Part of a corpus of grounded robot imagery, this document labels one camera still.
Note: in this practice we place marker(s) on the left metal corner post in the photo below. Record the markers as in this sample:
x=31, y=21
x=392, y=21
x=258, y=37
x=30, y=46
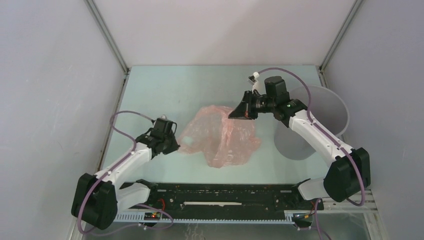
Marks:
x=102, y=25

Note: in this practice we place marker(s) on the right metal corner post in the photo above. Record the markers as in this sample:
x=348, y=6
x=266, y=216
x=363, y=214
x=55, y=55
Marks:
x=357, y=4

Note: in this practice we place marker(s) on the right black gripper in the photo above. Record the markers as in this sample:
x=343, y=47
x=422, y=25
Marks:
x=245, y=110

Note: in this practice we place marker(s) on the pink plastic trash bag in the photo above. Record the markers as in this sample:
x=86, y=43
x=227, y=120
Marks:
x=222, y=141

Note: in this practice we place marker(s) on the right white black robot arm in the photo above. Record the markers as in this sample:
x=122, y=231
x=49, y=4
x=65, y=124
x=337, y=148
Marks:
x=348, y=173

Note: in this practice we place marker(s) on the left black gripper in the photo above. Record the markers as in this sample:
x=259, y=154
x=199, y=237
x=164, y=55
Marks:
x=174, y=146

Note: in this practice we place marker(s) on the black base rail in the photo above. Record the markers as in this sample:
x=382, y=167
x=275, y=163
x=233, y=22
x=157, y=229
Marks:
x=227, y=201

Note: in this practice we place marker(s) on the white cable duct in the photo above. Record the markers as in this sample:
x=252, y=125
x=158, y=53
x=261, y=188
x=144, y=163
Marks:
x=141, y=217

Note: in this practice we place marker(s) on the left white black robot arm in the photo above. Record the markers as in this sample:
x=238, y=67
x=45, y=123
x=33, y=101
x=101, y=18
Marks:
x=100, y=197

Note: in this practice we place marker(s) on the metal corner post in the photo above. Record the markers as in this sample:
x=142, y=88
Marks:
x=357, y=4
x=102, y=25

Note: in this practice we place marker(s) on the grey trash bin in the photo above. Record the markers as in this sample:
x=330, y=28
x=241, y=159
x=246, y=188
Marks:
x=329, y=109

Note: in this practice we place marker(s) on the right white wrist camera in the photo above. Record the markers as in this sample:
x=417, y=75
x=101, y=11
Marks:
x=255, y=82

